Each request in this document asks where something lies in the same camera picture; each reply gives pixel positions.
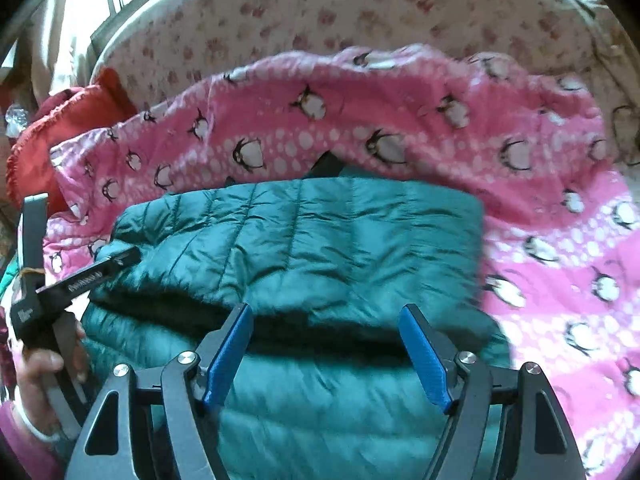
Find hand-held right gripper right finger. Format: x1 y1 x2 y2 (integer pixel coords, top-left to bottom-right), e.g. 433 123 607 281
398 304 586 480

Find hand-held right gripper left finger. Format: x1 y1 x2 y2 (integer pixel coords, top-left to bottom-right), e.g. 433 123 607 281
65 303 255 480

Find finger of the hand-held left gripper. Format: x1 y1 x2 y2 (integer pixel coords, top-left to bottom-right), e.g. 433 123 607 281
19 193 52 307
40 246 142 307

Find green puffer jacket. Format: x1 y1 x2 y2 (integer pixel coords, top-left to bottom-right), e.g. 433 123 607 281
79 152 512 480

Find person's left forearm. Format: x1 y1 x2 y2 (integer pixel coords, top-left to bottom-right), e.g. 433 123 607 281
0 400 68 480

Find person's left hand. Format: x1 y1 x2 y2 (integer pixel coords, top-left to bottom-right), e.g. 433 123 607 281
14 318 92 433

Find bright green cloth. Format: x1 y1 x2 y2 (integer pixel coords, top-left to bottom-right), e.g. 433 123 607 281
0 256 24 303

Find white bangle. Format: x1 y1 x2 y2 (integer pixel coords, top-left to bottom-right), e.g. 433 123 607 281
11 399 62 444

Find red frilled pillow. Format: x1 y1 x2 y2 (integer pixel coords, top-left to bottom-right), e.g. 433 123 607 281
7 67 140 212

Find clear plastic bag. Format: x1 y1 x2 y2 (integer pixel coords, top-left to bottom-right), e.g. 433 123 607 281
4 104 37 137

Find pink penguin print blanket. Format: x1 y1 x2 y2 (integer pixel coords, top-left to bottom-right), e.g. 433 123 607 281
42 44 640 480

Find beige curtain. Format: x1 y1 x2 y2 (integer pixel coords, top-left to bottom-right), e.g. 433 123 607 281
29 0 127 107

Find floral padded bed headboard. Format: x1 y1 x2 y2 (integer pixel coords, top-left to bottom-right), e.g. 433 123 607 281
90 0 640 167

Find beige crumpled cloth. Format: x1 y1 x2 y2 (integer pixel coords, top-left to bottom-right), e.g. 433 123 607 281
547 0 633 63

